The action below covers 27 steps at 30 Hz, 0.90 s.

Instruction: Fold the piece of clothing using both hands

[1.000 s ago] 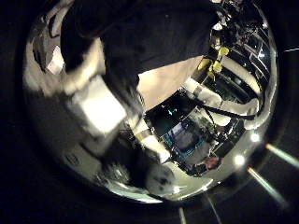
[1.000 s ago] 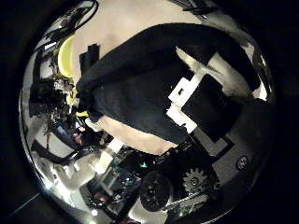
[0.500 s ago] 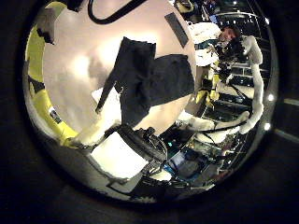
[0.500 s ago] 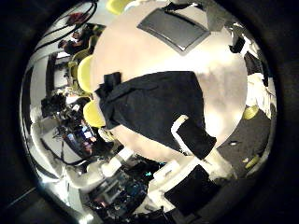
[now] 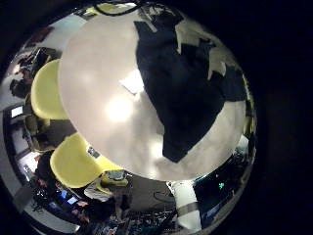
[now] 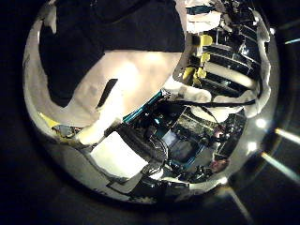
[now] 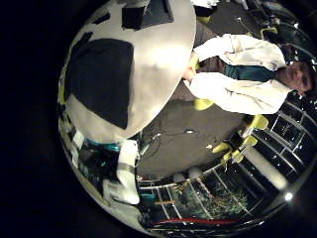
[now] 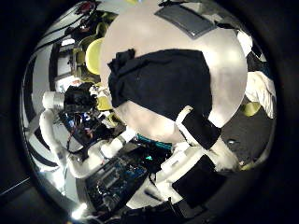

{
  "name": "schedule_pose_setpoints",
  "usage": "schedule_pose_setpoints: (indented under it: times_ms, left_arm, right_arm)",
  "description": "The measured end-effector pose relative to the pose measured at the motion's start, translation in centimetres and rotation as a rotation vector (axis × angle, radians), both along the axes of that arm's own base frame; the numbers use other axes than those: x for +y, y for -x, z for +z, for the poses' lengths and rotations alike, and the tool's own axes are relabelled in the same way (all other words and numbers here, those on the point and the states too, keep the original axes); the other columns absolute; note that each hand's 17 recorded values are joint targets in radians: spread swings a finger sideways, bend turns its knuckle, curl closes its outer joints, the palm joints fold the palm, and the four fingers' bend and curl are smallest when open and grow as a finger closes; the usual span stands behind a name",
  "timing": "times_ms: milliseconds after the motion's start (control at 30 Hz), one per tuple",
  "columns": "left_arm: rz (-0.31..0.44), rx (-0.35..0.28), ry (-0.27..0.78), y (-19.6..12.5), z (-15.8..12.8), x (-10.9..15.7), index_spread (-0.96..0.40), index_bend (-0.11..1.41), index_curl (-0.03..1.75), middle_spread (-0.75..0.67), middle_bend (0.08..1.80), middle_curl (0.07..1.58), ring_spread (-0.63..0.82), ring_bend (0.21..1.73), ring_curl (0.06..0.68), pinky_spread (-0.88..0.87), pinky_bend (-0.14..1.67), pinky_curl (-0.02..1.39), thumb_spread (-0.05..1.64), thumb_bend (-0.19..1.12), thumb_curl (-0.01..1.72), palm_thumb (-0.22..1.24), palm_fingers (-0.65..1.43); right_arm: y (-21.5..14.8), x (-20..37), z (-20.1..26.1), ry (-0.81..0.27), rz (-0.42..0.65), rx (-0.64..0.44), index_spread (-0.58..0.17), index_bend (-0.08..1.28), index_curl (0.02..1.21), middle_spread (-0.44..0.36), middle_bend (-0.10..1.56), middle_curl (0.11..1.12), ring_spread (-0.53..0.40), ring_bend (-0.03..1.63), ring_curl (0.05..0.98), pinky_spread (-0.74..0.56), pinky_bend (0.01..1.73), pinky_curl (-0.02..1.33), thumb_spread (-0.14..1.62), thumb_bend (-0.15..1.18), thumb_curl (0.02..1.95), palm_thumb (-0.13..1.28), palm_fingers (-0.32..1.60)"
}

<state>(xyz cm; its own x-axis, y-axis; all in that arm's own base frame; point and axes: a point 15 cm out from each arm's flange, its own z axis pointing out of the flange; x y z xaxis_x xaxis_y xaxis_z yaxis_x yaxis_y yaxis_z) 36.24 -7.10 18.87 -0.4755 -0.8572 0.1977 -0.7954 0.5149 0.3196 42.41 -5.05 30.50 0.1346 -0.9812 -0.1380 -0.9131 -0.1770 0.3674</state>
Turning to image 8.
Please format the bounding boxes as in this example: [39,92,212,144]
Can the dark navy polo shirt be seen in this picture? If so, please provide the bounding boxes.
[107,48,214,123]

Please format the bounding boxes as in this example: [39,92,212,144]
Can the yellow shell chair with label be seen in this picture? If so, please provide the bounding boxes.
[95,94,114,112]

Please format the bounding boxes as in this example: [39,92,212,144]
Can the open rack of circuit boards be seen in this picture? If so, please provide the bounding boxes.
[84,156,150,213]

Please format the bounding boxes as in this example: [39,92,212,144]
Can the yellow-green stool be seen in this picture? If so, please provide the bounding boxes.
[242,102,263,118]

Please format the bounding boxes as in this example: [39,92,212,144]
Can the large white cloth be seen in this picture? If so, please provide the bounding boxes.
[244,70,278,119]

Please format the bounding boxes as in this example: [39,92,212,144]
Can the grey flat mat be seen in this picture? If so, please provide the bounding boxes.
[154,3,218,40]

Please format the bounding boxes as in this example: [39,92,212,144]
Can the small white cloth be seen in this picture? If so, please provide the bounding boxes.
[236,29,254,58]

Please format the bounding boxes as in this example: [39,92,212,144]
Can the teal ribbed cable strip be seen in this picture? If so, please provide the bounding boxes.
[135,133,173,152]

